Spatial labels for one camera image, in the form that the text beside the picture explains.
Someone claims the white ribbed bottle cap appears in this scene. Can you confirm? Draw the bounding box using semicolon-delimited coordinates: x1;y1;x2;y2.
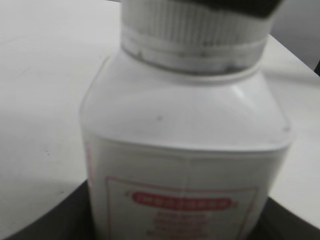
120;0;279;75

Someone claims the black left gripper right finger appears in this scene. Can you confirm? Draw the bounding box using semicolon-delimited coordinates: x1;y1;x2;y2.
259;198;320;240

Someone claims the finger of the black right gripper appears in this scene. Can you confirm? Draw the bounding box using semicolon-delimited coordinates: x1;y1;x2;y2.
180;0;282;19

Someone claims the white yili changqing yogurt bottle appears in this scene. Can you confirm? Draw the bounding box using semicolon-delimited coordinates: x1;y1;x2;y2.
79;51;292;240

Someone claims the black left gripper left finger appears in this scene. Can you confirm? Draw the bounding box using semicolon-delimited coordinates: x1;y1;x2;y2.
5;181;95;240

